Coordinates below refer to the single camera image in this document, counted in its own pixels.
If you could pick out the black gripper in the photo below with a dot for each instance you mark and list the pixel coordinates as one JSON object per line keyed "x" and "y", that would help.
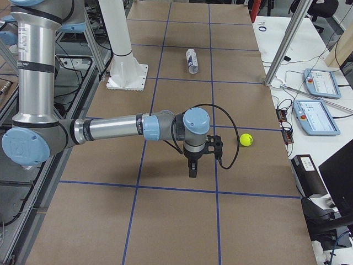
{"x": 193, "y": 157}

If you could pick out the clear tennis ball can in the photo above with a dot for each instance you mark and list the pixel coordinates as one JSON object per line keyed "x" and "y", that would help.
{"x": 192, "y": 62}

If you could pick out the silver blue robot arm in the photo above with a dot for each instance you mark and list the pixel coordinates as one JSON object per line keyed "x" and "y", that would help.
{"x": 37, "y": 134}

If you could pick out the yellow tennis ball near edge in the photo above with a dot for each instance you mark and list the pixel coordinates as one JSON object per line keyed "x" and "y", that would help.
{"x": 246, "y": 139}

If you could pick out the orange black electronics board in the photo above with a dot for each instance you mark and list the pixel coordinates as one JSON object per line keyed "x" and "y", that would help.
{"x": 285, "y": 126}

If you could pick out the black box with label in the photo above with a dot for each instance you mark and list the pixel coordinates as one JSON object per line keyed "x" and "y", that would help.
{"x": 307, "y": 177}

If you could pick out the near teach pendant tablet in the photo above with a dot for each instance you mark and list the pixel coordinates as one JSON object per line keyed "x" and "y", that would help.
{"x": 314, "y": 118}

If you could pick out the teach pendant tablet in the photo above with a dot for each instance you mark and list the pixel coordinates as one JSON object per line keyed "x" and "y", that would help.
{"x": 321, "y": 83}
{"x": 314, "y": 118}

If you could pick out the black computer monitor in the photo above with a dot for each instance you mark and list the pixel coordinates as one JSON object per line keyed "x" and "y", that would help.
{"x": 336, "y": 173}

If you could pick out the far teach pendant tablet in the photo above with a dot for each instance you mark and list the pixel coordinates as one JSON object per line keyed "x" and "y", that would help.
{"x": 321, "y": 83}

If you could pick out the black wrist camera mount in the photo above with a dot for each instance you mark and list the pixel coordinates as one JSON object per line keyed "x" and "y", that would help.
{"x": 214, "y": 145}

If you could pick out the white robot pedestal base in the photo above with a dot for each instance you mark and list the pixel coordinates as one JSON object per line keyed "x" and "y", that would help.
{"x": 126, "y": 72}

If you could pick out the aluminium frame post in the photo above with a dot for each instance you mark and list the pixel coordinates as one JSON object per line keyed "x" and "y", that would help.
{"x": 289, "y": 35}

